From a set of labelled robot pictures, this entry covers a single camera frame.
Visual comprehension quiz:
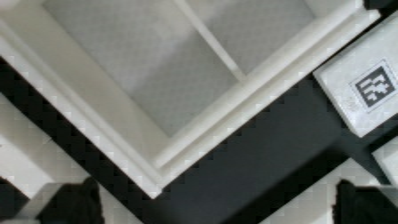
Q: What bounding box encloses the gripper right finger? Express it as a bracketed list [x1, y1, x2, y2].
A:
[334, 179, 398, 224]

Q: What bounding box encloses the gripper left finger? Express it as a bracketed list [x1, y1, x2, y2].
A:
[11, 181, 105, 224]

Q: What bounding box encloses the white cabinet door panel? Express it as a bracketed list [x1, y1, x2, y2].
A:
[315, 12, 398, 137]

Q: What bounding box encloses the white cabinet body box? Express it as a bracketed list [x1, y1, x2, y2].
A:
[0, 0, 380, 196]

